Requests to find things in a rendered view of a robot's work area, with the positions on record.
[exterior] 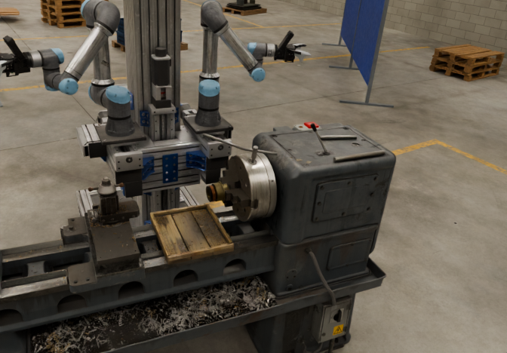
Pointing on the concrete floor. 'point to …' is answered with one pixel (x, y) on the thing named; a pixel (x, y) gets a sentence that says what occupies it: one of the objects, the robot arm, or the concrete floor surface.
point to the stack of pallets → (66, 4)
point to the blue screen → (365, 24)
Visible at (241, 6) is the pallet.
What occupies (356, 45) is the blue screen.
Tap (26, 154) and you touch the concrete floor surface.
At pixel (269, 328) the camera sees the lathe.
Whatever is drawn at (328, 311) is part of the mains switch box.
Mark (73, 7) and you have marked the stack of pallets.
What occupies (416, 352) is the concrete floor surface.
